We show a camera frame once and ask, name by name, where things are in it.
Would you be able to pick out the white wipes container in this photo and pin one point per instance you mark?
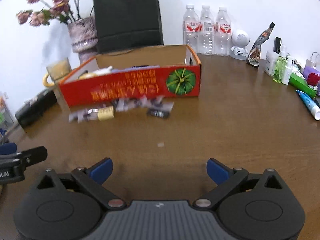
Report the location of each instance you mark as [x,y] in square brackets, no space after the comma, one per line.
[270,62]

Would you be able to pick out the red cardboard box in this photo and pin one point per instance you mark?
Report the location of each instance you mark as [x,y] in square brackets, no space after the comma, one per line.
[179,75]

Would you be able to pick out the green box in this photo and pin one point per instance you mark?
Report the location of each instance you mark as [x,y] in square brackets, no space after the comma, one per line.
[300,84]

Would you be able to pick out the right water bottle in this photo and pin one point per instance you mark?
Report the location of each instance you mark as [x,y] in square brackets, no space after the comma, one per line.
[222,39]

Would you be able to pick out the black case with stickers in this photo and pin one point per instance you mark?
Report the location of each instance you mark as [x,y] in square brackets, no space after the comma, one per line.
[35,108]

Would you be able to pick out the yellow white plush toy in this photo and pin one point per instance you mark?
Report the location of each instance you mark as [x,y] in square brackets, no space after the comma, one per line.
[100,72]

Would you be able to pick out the black sauce pouch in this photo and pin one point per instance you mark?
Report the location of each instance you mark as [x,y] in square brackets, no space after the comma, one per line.
[253,58]

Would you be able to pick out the white robot figurine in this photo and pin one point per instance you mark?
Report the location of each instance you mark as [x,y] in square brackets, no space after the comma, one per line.
[240,40]

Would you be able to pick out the white blue tube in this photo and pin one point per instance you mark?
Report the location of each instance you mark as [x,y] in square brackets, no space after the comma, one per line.
[310,104]

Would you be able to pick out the purple textured vase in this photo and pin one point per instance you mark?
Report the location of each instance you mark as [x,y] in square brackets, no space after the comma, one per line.
[84,38]

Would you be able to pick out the yellow ceramic mug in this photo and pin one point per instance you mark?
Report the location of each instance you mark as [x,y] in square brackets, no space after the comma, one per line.
[50,80]

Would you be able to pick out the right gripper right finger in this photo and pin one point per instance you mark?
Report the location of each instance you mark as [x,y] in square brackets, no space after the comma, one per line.
[217,171]

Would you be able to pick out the small white spray bottle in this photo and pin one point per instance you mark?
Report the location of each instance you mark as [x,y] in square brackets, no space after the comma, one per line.
[287,72]

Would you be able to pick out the purple drawstring pouch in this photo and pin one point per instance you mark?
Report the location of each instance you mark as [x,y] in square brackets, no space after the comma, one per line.
[130,69]

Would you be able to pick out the red rose ornament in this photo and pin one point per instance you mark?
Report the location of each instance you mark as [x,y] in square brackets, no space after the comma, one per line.
[313,79]

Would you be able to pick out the left water bottle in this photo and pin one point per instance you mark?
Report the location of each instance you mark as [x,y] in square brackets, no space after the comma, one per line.
[191,28]

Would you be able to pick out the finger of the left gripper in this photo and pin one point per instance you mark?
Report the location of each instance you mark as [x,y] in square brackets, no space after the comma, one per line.
[32,156]
[8,148]

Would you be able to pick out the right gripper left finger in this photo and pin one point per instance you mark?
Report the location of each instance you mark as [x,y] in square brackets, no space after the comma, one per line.
[101,171]

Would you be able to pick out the water bottle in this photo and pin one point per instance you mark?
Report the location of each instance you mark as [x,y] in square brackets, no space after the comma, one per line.
[222,39]
[191,28]
[206,36]

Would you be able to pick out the clear glass cup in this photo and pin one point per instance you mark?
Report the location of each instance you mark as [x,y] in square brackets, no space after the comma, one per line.
[59,70]

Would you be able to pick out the green sanitizer bottle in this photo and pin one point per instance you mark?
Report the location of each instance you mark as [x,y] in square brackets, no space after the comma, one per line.
[280,64]

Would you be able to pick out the middle water bottle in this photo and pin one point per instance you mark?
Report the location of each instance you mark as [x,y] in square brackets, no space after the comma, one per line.
[206,36]

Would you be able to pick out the black paper bag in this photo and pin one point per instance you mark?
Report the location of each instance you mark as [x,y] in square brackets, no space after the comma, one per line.
[127,24]

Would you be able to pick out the yellow eraser block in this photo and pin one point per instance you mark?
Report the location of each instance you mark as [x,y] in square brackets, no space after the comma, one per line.
[105,113]

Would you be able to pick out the silver brown candy wrapper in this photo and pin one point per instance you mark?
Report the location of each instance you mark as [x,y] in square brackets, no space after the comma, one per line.
[84,115]

